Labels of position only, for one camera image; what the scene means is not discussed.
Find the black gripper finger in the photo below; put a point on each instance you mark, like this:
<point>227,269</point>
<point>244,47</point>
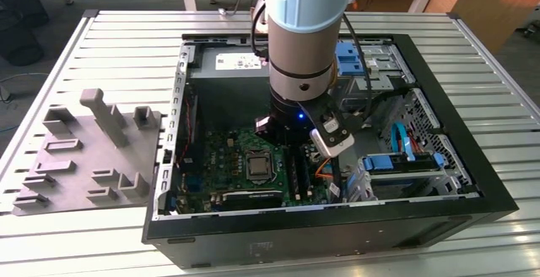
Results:
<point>264,126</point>

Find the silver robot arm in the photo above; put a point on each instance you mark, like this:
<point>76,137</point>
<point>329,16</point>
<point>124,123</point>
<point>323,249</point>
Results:
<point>299,62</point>

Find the CPU socket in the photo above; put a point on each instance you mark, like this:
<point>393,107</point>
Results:
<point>257,151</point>

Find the grey power supply unit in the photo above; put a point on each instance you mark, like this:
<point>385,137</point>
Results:
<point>228,100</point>

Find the silver CPU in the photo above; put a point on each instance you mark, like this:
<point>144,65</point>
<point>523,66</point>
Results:
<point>259,166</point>

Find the black case fan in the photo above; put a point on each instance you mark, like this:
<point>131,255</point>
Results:
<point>195,115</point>

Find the green motherboard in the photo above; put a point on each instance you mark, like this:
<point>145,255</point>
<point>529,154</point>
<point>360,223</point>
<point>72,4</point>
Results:
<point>219,179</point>

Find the black graphics card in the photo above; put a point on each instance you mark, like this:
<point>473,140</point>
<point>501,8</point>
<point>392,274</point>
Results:
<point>253,199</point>

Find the silver metal disk bay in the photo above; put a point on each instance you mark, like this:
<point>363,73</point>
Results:
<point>447,180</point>
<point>379,84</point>

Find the hard disk in blue carrier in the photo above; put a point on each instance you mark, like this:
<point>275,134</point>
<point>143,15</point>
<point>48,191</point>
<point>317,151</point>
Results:
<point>379,162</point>

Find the grey parts rack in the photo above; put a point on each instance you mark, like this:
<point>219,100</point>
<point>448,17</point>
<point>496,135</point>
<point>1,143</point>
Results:
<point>139,157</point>

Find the blue VGA port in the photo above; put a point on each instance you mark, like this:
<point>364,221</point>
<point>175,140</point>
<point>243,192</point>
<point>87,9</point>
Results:
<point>172,201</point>

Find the black PC case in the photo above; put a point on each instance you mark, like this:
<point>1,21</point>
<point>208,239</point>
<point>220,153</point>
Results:
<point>295,242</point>

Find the wooden cabinet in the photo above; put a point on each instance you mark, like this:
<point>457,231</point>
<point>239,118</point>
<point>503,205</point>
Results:
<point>497,5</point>

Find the black chair caster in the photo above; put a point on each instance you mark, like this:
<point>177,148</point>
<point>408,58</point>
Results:
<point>532,28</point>

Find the black office chair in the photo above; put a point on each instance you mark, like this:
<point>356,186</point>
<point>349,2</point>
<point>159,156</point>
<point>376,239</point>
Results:
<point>21,36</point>

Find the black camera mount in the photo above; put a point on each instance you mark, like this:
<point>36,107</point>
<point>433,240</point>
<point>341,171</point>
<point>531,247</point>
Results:
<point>313,111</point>

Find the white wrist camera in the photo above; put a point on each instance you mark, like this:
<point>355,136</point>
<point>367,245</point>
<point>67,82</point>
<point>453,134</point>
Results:
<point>333,145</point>

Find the blue plastic drive bracket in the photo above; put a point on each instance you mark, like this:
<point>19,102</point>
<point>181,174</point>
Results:
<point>349,59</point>

